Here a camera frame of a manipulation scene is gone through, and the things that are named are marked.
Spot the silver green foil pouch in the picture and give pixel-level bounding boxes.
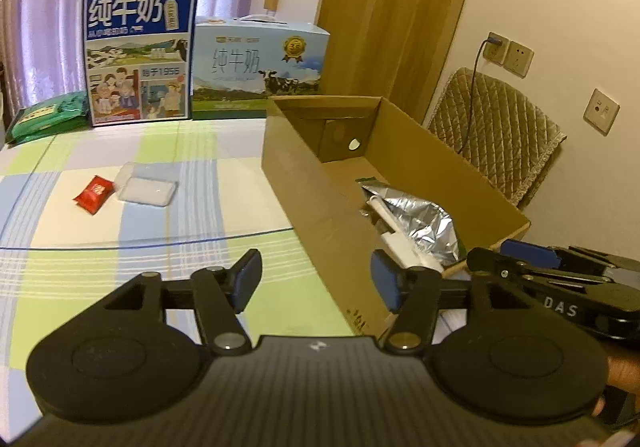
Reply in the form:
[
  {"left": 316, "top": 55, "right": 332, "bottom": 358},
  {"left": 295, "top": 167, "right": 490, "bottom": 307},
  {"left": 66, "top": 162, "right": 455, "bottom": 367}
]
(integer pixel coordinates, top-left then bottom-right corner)
[{"left": 357, "top": 177, "right": 466, "bottom": 268}]

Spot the clear plastic case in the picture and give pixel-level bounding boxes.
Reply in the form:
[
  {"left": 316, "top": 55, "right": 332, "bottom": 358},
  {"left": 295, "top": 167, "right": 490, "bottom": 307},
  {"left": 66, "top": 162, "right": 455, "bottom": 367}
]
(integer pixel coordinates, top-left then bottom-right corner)
[{"left": 114, "top": 163, "right": 178, "bottom": 207}]

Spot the red candy packet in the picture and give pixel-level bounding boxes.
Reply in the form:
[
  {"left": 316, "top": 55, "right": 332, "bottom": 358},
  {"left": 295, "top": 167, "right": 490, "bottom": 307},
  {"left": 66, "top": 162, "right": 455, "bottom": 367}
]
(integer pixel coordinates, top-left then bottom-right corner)
[{"left": 74, "top": 175, "right": 114, "bottom": 215}]

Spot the person right hand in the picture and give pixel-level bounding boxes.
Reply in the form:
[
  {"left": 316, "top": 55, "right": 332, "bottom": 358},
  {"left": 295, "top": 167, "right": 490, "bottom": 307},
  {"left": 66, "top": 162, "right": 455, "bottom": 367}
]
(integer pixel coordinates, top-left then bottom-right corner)
[{"left": 603, "top": 344, "right": 640, "bottom": 412}]

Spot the white tube in box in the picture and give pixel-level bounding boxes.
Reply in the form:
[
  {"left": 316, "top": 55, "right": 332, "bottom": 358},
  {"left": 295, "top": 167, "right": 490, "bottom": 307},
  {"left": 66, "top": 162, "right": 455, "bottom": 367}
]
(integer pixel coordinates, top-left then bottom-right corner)
[{"left": 367, "top": 196, "right": 444, "bottom": 274}]

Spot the brown cardboard box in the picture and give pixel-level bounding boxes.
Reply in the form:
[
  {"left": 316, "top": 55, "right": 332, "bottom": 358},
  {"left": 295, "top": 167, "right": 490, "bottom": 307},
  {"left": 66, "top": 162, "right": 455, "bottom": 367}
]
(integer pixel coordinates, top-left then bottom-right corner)
[{"left": 262, "top": 96, "right": 530, "bottom": 337}]

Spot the quilted chair cushion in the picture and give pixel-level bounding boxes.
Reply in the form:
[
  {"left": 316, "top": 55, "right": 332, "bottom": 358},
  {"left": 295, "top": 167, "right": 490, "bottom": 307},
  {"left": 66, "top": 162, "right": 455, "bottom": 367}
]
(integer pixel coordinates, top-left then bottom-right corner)
[{"left": 427, "top": 68, "right": 566, "bottom": 208}]

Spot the checked tablecloth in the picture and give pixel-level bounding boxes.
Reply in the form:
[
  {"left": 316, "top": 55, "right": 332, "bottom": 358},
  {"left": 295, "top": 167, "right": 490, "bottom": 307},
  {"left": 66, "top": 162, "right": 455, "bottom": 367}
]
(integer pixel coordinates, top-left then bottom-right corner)
[{"left": 1, "top": 118, "right": 349, "bottom": 439}]

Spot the light blue milk box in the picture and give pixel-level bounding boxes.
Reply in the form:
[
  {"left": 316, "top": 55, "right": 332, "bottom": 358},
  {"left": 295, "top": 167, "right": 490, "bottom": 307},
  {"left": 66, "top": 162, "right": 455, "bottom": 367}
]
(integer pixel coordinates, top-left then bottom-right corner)
[{"left": 191, "top": 16, "right": 330, "bottom": 120}]

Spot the green wet wipes pack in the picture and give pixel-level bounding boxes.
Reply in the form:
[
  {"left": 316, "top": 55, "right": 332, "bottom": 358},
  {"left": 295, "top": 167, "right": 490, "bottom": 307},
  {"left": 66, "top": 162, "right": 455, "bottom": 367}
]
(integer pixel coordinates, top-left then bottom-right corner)
[{"left": 6, "top": 92, "right": 89, "bottom": 146}]

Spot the blue milk carton box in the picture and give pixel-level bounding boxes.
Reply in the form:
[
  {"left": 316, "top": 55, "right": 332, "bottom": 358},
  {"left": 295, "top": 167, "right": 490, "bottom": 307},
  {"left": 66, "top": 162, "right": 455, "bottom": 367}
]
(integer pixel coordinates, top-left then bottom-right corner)
[{"left": 82, "top": 0, "right": 198, "bottom": 127}]

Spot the wooden door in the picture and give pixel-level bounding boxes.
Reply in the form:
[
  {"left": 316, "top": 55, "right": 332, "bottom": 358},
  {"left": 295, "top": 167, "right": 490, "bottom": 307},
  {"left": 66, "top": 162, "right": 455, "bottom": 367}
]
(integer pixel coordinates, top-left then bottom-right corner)
[{"left": 317, "top": 0, "right": 465, "bottom": 122}]

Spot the beige wall outlet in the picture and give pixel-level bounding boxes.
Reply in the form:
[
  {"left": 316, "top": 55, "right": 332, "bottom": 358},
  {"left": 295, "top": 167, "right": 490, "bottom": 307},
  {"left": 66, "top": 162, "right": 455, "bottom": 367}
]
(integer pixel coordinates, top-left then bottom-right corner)
[{"left": 584, "top": 88, "right": 620, "bottom": 136}]

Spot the black power cable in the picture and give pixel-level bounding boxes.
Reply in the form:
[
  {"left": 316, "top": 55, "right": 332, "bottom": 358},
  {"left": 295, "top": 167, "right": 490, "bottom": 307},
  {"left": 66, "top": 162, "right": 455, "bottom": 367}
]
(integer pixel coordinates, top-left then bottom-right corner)
[{"left": 456, "top": 37, "right": 504, "bottom": 157}]

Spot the wall socket with plug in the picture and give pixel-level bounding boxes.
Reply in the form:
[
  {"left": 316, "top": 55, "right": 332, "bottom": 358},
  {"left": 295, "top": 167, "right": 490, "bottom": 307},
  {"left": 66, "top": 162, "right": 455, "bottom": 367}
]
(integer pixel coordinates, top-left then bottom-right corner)
[{"left": 483, "top": 32, "right": 511, "bottom": 66}]

